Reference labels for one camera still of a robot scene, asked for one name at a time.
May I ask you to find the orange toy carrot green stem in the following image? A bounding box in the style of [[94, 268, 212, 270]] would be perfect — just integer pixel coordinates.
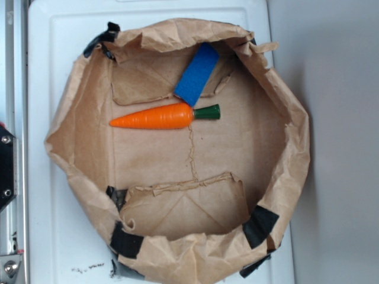
[[109, 103, 221, 130]]

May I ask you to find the brown paper bag tray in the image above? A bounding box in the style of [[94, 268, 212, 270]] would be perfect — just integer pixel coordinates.
[[45, 18, 310, 283]]

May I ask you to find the blue rectangular sponge block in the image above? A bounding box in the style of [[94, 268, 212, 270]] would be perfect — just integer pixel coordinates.
[[174, 43, 219, 107]]

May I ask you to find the black tape piece bottom right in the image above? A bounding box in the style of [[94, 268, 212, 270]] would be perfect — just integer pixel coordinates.
[[242, 205, 280, 249]]

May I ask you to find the black tape piece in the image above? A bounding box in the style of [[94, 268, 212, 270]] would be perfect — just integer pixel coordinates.
[[83, 22, 121, 61], [110, 221, 144, 259], [242, 205, 280, 249]]

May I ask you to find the black tape piece bottom left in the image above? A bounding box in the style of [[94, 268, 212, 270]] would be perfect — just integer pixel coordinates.
[[110, 221, 144, 259]]

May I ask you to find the black tape piece top left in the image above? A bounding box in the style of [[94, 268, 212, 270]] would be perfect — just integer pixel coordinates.
[[83, 22, 121, 61]]

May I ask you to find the white plastic board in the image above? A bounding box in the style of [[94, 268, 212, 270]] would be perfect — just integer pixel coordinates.
[[25, 1, 271, 283]]

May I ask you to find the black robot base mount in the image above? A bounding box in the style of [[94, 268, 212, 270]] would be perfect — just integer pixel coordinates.
[[0, 122, 17, 212]]

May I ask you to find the silver metal frame rail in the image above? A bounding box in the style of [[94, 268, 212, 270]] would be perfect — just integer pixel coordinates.
[[1, 1, 30, 283]]

